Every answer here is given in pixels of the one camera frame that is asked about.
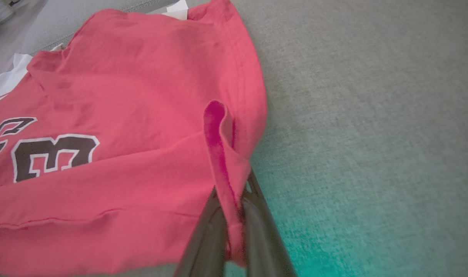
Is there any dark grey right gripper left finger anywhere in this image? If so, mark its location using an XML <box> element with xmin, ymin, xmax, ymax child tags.
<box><xmin>174</xmin><ymin>188</ymin><xmax>230</xmax><ymax>277</ymax></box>

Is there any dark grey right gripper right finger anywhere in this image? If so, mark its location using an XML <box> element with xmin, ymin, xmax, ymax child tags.
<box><xmin>241</xmin><ymin>170</ymin><xmax>297</xmax><ymax>277</ymax></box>

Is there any red jersey with white trim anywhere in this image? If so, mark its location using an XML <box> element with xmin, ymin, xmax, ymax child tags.
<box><xmin>0</xmin><ymin>0</ymin><xmax>268</xmax><ymax>277</ymax></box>

